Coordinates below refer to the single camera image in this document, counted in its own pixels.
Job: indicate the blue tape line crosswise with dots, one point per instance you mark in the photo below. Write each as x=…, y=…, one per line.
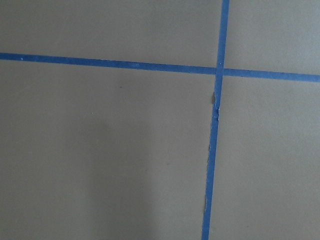
x=160, y=67

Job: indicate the blue tape line lengthwise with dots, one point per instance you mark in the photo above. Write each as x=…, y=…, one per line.
x=220, y=61

